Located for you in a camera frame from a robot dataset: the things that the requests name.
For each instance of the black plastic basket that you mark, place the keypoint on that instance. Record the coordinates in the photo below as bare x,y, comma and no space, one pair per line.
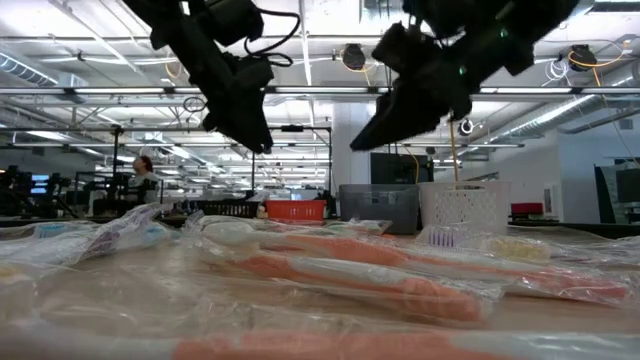
230,208

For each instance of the red box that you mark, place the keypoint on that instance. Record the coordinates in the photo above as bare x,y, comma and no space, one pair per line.
526,208

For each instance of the dark screen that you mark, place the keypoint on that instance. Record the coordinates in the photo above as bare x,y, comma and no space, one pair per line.
627,190

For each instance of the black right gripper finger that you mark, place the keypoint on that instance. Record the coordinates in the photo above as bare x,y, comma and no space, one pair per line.
395,107
385,132

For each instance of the grey translucent bin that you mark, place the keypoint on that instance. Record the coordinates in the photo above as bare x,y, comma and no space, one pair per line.
380,207

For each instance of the black cabinet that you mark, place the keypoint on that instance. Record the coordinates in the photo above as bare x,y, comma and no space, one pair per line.
395,169

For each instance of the white column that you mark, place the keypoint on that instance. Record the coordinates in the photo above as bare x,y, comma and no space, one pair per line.
350,172

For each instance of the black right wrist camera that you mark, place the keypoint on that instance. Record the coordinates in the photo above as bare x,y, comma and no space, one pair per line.
402,47

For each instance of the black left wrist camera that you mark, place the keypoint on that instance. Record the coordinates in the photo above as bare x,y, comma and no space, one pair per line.
255,72

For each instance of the white perforated basket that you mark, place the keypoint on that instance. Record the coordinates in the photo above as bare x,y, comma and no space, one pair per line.
465,205

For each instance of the black robot station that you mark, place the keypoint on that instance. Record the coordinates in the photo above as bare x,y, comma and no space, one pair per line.
110,192
20,192

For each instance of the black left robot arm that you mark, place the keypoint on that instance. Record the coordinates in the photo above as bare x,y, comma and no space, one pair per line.
225,20

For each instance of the silver ventilation duct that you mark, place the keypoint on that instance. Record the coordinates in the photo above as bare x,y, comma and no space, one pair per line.
565,112
25,70

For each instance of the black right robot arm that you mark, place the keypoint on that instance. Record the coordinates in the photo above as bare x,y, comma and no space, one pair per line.
525,25

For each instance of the orange plastic basket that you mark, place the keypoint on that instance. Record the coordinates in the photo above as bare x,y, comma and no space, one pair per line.
295,210

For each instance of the black gantry frame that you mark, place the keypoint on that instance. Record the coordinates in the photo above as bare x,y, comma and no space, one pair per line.
300,128
116,155

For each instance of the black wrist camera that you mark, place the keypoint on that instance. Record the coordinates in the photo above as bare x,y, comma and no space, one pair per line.
255,72
402,47

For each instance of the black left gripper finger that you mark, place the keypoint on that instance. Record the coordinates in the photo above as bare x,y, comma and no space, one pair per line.
227,127
257,130

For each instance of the white wall box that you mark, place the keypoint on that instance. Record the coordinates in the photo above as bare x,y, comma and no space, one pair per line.
552,200

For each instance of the person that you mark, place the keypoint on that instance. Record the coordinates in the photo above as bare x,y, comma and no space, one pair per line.
145,180

